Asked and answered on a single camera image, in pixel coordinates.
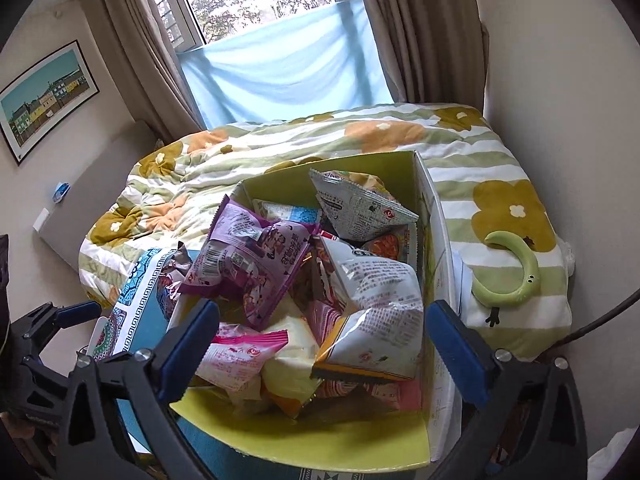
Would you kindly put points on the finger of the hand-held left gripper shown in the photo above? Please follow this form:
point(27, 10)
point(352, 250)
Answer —
point(75, 312)

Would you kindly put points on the person's left hand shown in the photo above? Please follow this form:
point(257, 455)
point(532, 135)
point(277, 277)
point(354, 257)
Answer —
point(20, 435)

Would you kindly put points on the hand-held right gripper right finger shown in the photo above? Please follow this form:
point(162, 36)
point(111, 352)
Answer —
point(460, 355)

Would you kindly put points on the small blue device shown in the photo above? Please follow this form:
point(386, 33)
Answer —
point(61, 192)

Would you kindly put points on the light blue cloth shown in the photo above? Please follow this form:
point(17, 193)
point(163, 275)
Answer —
point(285, 70)

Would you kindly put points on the pale white snack packet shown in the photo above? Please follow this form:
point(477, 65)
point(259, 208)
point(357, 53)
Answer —
point(292, 360)

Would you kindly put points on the orange and white snack packet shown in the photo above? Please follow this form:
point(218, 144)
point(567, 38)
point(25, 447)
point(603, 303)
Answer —
point(380, 300)

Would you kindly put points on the grey headboard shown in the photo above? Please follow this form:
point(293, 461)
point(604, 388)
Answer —
point(95, 195)

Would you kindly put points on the white cloth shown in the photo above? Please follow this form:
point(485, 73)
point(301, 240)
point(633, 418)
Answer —
point(612, 455)

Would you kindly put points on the yellow-green cardboard box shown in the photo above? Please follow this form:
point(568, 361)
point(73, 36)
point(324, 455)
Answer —
point(325, 435)

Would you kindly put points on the red orange snack packet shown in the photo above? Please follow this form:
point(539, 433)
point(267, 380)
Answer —
point(395, 245)

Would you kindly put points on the small purple silver packet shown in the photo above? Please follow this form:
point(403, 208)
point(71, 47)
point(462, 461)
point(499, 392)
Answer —
point(172, 272)

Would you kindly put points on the floral striped blanket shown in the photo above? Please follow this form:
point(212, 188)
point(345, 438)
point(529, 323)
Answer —
point(350, 130)

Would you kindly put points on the mandala printed table mat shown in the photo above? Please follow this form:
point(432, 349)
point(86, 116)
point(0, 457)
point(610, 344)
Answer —
point(135, 320)

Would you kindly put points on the white wall switch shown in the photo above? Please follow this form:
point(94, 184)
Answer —
point(42, 220)

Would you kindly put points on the framed picture of houses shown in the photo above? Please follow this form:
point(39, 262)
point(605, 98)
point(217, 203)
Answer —
point(40, 100)

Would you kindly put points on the pink striped snack packet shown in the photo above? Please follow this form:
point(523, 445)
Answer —
point(240, 360)

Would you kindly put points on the blue and white snack packet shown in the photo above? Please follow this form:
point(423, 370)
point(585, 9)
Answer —
point(287, 212)

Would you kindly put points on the beige curtain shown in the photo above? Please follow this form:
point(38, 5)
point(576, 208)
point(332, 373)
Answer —
point(145, 50)
point(425, 35)

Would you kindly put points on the silver snack packet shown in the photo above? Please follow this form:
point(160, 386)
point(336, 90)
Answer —
point(360, 210)

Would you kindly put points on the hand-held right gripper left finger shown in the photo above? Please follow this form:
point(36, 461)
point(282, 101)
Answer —
point(195, 335)

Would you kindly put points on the green neck fan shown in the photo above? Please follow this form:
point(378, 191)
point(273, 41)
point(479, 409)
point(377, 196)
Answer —
point(527, 270)

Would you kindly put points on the purple snack packet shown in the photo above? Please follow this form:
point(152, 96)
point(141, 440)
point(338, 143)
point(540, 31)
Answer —
point(250, 260)

